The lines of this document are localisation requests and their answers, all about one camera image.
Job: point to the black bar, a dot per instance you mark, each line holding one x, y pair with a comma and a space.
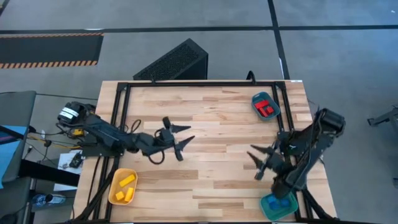
46, 172

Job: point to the long yellow block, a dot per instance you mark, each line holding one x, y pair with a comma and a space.
127, 180

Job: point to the dark teal plastic bin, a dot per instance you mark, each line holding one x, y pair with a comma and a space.
256, 98

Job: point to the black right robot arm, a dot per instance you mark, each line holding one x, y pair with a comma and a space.
311, 149

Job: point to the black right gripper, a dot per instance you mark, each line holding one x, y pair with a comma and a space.
278, 165

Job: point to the white paper sheet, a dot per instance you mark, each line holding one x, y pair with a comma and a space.
63, 160

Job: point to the long red block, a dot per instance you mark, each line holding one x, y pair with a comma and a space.
261, 104

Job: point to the small yellow cube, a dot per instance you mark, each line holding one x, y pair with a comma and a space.
120, 195

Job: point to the yellow plastic bin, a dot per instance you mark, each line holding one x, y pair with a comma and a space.
122, 186

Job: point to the black hazard-striped floor mat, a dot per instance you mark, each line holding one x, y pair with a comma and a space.
49, 49

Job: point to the black metal table frame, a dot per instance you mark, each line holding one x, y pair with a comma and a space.
202, 84

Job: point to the blue panel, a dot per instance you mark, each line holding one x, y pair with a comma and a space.
9, 155

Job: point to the black perforated computer case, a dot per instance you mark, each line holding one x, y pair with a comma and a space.
177, 62

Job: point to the green plastic bin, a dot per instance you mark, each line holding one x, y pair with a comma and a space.
264, 211

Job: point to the clear water bottle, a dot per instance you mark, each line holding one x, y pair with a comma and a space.
56, 198

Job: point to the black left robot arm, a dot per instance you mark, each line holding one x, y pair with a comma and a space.
105, 133

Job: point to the medium red block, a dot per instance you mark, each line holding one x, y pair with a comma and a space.
269, 109

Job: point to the small black device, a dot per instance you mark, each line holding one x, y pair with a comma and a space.
75, 160

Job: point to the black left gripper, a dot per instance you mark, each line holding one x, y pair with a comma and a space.
164, 141

